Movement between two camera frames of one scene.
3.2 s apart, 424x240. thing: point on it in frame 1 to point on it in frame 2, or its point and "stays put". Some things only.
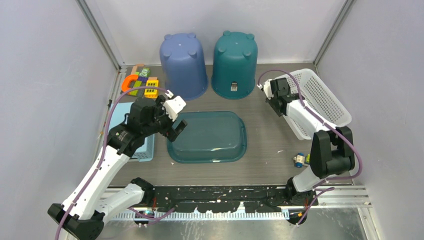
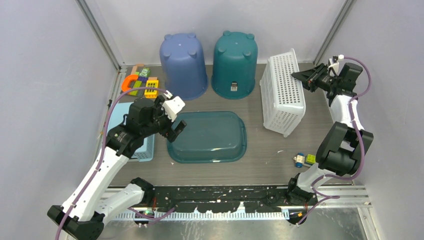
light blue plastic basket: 117,112 stays put
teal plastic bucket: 235,65 stays put
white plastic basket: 317,100 to 283,101
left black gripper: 174,131 stays put
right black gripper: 271,101 to 311,76
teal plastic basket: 209,137 stays put
